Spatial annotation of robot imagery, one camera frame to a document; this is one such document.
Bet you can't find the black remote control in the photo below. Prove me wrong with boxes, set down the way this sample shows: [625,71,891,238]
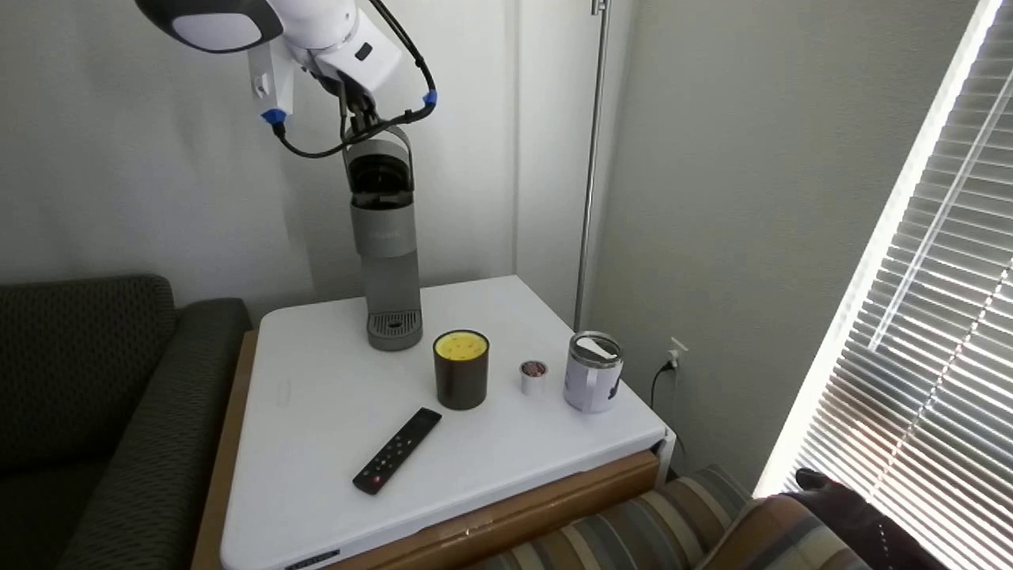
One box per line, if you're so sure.
[352,406,447,496]

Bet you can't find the black power cord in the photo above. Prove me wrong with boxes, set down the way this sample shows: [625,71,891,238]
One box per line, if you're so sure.
[644,357,678,411]

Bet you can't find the grey coffee machine lid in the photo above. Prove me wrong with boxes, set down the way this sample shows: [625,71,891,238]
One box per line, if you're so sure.
[342,128,419,207]

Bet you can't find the dark grey sofa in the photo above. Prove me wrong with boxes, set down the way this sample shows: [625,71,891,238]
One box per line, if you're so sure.
[0,272,255,570]

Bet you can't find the thin metal pole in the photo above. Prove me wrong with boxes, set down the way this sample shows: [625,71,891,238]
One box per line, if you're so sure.
[568,0,610,330]

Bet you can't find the white mug metal rim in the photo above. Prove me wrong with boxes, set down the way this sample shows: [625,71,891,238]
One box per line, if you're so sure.
[560,330,625,419]

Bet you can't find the grey coffee machine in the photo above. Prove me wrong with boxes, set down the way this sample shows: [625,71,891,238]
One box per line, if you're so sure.
[342,128,428,354]

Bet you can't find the dark jar yellow candle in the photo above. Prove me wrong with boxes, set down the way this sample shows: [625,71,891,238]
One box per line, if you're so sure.
[430,327,495,414]

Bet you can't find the white window blinds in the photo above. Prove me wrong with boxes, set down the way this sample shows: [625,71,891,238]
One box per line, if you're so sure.
[784,0,1013,570]

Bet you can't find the white plastic board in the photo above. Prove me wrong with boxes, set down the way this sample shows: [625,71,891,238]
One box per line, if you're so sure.
[217,276,671,570]

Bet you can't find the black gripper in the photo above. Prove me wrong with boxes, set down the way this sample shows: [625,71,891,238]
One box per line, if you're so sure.
[335,75,385,138]

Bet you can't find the small coffee pod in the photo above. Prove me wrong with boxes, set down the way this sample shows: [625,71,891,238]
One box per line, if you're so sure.
[517,357,551,398]

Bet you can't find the striped sofa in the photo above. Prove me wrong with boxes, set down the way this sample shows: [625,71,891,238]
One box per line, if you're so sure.
[463,470,881,570]

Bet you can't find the white wall outlet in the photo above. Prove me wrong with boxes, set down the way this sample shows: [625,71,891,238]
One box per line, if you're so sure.
[662,337,694,376]

